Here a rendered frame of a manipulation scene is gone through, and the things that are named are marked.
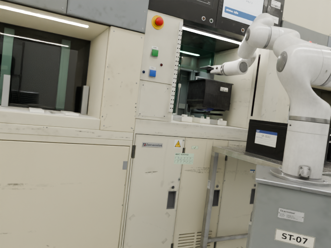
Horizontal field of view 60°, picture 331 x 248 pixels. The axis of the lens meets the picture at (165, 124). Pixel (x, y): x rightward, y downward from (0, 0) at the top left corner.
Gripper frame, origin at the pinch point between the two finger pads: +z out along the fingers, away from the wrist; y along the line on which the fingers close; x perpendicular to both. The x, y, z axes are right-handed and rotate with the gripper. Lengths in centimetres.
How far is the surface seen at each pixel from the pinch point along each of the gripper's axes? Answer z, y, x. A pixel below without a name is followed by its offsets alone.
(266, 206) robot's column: -101, -44, -55
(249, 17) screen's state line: -30.1, 1.2, 28.9
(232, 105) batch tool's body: -7.9, 15.2, -20.9
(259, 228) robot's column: -100, -45, -62
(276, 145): -67, -5, -40
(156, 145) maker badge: -30, -48, -48
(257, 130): -54, -5, -35
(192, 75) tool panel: 54, 18, 3
